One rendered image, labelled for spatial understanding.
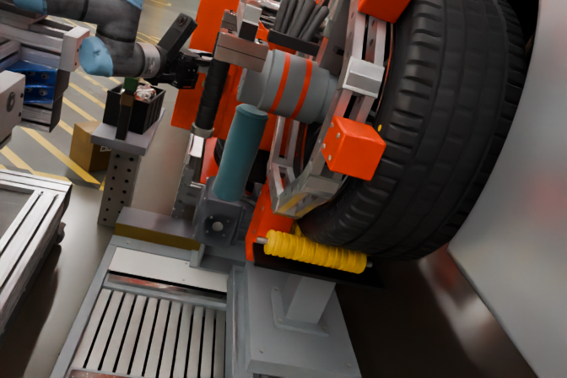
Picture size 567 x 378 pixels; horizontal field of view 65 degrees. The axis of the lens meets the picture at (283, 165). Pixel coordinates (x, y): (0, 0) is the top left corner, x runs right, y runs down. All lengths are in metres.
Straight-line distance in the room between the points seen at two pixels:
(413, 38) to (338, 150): 0.23
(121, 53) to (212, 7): 0.52
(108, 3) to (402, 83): 0.55
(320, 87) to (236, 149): 0.31
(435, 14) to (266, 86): 0.36
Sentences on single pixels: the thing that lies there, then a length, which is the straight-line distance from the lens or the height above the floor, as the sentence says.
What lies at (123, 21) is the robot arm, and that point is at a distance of 0.95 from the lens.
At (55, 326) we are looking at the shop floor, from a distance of 1.49.
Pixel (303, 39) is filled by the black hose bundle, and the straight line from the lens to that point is 0.80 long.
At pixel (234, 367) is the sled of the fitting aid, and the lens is 1.24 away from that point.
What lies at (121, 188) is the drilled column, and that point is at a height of 0.17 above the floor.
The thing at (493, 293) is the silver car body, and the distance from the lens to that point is 0.71.
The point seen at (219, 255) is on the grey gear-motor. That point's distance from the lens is 1.70.
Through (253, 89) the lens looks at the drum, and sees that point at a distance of 0.97.
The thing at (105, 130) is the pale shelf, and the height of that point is 0.45.
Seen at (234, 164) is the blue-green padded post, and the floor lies 0.59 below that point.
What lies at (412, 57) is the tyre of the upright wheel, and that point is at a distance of 0.79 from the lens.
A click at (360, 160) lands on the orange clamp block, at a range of 0.73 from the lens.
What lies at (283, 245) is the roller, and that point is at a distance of 1.05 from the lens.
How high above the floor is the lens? 1.07
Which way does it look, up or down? 22 degrees down
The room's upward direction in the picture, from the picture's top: 20 degrees clockwise
